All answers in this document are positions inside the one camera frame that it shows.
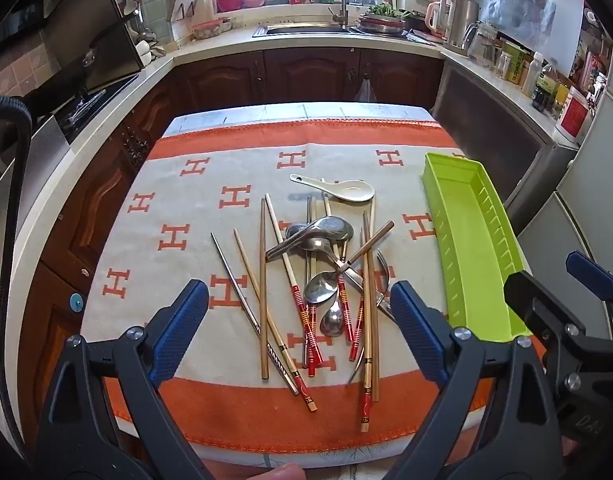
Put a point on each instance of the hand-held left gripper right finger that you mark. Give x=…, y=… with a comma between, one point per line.
x=419, y=330

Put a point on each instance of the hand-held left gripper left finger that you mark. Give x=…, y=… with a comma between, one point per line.
x=179, y=325

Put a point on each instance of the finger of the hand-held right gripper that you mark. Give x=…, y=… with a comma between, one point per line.
x=536, y=305
x=591, y=274

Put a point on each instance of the brown wooden chopstick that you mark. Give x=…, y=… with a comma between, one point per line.
x=375, y=360
x=263, y=285

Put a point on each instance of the steel chopstick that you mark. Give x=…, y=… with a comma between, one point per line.
x=236, y=285
x=357, y=370

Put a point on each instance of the green plastic tray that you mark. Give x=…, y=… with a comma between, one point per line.
x=466, y=240

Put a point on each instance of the bamboo chopstick red tip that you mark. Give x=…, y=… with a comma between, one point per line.
x=366, y=410
x=306, y=394

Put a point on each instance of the stainless steel soup spoon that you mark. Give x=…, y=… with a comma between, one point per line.
x=293, y=231
x=331, y=230

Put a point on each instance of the white ceramic spoon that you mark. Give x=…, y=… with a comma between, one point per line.
x=354, y=191

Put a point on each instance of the person's left hand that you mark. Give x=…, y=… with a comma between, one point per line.
x=281, y=472

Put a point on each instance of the blue round sticker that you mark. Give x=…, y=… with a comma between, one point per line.
x=77, y=301

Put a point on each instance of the orange patterned blanket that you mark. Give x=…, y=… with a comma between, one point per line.
x=186, y=200

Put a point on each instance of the red white package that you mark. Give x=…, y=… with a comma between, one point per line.
x=575, y=115

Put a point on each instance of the dark sauce bottle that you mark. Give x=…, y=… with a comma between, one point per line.
x=543, y=92

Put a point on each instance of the white plastic bottle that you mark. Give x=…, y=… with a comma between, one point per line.
x=532, y=75

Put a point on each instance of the stack of colourful packages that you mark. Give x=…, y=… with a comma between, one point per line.
x=596, y=60

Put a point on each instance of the green label jar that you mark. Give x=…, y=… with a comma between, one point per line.
x=515, y=62

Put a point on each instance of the gas stove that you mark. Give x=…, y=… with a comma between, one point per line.
x=86, y=105

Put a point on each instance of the hanging plastic bag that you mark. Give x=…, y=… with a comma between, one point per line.
x=364, y=91

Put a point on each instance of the glass pitcher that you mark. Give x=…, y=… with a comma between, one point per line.
x=484, y=45

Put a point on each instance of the clear plastic bags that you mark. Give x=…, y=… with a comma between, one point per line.
x=531, y=10

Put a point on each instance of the white cups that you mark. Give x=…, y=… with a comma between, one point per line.
x=144, y=52

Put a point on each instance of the brown wooden cabinets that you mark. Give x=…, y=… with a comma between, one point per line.
x=306, y=75

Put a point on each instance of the white kitchen countertop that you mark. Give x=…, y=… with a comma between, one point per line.
x=216, y=45

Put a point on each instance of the range hood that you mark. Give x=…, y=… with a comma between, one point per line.
x=101, y=50

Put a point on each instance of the white pink electric kettle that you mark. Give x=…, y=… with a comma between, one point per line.
x=449, y=15

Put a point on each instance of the pink lidded bowl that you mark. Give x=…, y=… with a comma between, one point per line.
x=207, y=30

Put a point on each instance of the black pan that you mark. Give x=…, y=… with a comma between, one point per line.
x=416, y=21

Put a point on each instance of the basin of green vegetables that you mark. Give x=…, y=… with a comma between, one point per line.
x=384, y=20

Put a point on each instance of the steel sink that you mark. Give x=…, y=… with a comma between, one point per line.
x=306, y=30

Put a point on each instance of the red plastic basin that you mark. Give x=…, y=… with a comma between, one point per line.
x=231, y=1

